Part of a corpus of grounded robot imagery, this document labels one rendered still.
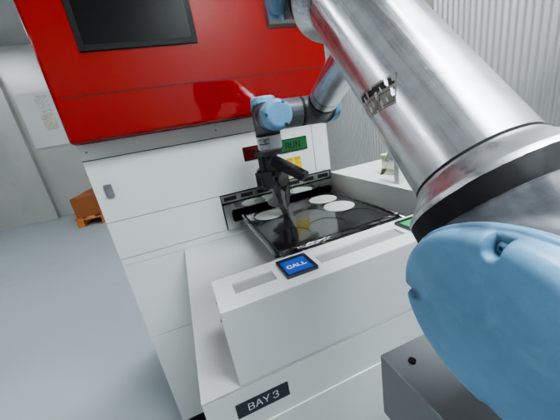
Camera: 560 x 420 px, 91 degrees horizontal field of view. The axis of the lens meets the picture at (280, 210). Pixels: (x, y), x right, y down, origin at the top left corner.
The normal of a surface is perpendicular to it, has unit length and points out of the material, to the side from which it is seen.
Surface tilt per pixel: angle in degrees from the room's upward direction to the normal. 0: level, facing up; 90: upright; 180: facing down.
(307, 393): 90
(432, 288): 94
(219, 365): 0
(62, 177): 90
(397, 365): 1
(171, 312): 90
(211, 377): 0
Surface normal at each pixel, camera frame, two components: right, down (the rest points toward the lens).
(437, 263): -0.91, 0.32
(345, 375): 0.36, 0.24
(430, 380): -0.14, -0.94
